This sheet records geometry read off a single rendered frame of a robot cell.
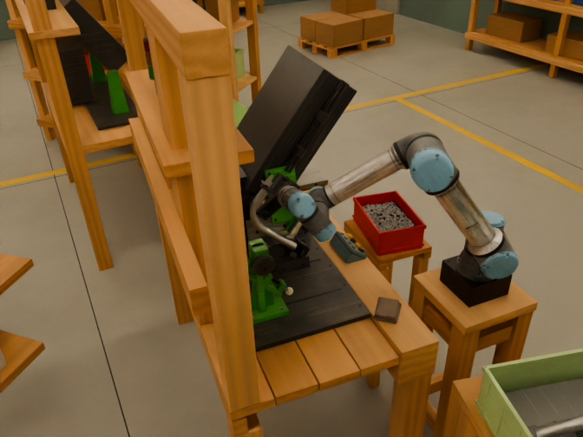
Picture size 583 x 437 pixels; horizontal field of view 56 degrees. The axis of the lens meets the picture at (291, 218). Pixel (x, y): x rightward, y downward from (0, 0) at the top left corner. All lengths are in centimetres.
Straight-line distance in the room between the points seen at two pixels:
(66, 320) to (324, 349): 205
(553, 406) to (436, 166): 78
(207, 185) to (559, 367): 120
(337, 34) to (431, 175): 638
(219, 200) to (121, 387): 194
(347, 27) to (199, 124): 694
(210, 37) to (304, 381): 106
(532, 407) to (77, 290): 276
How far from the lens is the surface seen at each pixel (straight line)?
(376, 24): 837
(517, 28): 793
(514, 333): 221
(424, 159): 159
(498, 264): 184
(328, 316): 189
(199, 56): 108
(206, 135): 114
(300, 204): 164
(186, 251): 159
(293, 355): 179
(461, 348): 207
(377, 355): 180
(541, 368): 183
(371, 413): 278
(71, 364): 323
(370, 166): 177
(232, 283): 135
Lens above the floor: 218
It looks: 32 degrees down
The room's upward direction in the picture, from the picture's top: 2 degrees counter-clockwise
